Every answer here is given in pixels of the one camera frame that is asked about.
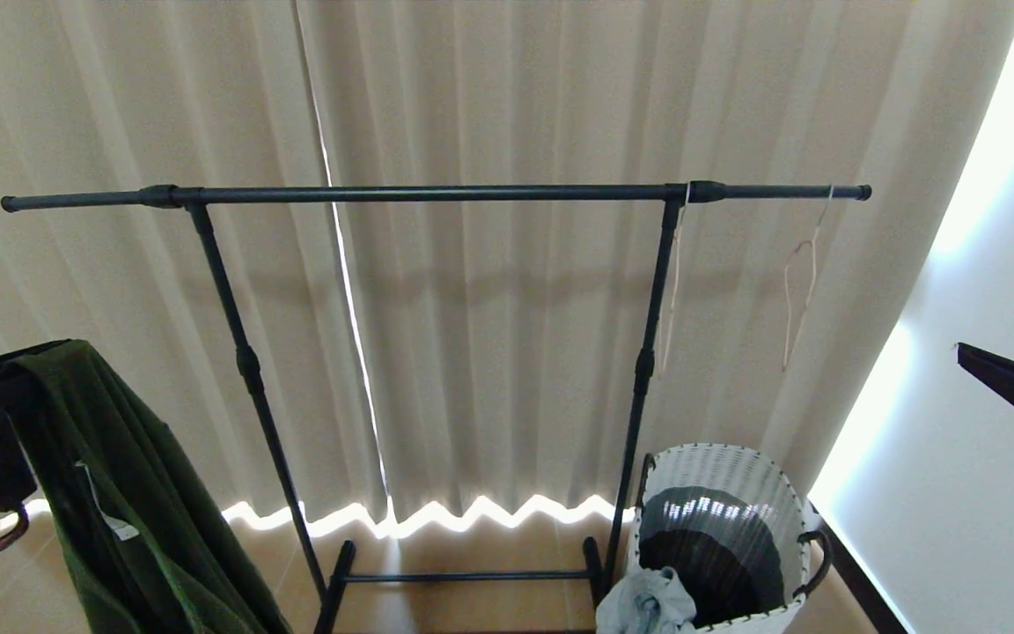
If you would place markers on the green long-sleeved shirt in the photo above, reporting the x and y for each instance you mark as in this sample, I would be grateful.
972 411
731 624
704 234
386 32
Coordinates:
120 458

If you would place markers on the pink clothes hanger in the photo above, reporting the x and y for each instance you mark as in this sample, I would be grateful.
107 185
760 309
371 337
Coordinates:
672 291
787 308

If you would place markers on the black clothes rack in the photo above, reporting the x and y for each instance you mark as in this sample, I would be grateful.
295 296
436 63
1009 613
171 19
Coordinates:
472 193

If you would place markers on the white laundry basket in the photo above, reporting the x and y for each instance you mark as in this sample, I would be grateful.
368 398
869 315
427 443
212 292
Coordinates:
736 475

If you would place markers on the beige curtain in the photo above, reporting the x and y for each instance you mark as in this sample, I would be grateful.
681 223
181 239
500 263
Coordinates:
516 352

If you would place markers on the pale grey garment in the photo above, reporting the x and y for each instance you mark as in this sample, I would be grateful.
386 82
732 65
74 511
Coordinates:
648 608

